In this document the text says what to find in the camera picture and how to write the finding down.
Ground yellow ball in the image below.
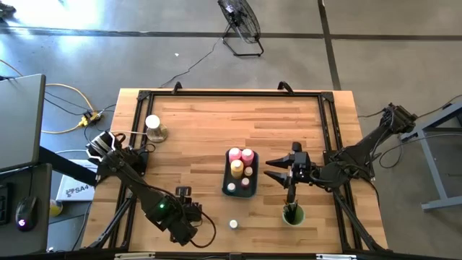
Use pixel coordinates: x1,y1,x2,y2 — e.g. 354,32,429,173
49,199,64,218

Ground dark side desk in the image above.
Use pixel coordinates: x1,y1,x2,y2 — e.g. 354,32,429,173
0,162,53,258

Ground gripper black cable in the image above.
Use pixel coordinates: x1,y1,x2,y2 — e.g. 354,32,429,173
191,209,218,249
308,162,342,189

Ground blue-grey plastic bin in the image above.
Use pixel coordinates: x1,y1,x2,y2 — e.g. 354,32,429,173
222,147,260,199

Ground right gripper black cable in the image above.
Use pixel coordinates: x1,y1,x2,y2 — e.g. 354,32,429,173
308,162,342,189

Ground brass lamp white round top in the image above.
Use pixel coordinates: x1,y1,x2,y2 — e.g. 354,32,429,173
144,114,170,144

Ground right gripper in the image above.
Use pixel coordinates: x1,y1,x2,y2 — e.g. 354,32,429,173
263,142,313,205

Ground grey laptop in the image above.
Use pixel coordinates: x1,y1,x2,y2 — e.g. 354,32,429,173
0,74,47,173

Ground large yellow paint bottle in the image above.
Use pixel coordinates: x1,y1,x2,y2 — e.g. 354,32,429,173
230,159,245,180

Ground yellow power plug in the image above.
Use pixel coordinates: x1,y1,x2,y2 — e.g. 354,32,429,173
79,110,101,127

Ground black floor cable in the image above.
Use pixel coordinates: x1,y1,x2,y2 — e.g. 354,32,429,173
414,94,462,120

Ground black fan cable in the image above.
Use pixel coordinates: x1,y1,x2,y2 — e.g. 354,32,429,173
160,34,232,89

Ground green cup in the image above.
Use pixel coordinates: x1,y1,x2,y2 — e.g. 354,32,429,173
282,202,306,228

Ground white cardboard box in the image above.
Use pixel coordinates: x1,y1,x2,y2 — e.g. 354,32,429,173
56,158,97,202

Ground yellow floor cable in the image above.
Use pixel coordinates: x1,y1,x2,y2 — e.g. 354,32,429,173
41,83,95,134

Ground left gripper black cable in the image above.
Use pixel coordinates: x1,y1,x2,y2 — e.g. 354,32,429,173
191,209,218,249

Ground silver metal bracket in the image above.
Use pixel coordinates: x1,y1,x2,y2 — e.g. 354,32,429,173
315,253,358,260
114,252,156,260

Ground black floor fan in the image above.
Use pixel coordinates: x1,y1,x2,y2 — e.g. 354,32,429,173
217,0,265,58

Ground black computer mouse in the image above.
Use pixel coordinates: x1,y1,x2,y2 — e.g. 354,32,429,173
14,196,38,233

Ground black keyboard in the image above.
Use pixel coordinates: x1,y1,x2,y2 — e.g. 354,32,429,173
0,183,11,225

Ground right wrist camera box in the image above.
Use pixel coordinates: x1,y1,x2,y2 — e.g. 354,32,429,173
297,152,312,173

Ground white lamp cable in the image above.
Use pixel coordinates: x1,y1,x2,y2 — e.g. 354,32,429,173
108,129,147,137

